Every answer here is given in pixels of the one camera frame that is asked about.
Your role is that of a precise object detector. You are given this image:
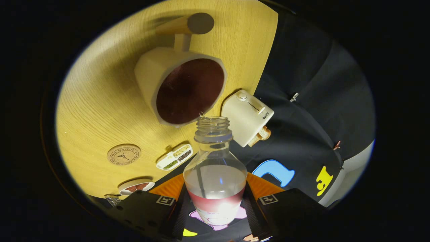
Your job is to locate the wooden table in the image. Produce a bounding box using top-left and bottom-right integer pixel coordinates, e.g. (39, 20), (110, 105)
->
(55, 0), (279, 199)

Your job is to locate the clear plastic juice bottle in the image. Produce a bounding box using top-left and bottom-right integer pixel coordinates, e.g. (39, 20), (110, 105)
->
(183, 116), (248, 226)

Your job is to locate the white divided dish with beans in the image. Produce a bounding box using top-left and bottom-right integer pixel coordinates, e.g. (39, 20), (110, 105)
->
(156, 144), (194, 171)

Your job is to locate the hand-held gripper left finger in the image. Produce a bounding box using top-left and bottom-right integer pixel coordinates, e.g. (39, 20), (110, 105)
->
(114, 173), (189, 241)

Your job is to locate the toast slice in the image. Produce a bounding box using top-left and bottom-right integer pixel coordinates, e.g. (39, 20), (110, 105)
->
(257, 126), (271, 141)
(248, 133), (264, 147)

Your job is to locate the white round plate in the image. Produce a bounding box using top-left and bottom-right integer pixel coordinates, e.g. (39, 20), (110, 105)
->
(118, 178), (155, 196)

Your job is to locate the brown sausage piece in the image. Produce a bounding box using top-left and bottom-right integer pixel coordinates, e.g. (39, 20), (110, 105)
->
(126, 183), (150, 193)

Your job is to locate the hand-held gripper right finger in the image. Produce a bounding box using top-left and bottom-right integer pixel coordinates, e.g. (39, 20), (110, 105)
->
(243, 172), (328, 241)

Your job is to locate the beige cup with wooden handle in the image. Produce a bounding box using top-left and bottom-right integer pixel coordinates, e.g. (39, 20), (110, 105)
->
(134, 12), (228, 128)

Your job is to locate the cream toaster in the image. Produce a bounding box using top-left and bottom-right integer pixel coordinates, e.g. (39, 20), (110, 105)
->
(221, 89), (274, 148)

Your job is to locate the round cork coaster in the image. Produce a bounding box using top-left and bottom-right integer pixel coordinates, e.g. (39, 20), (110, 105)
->
(107, 144), (141, 166)

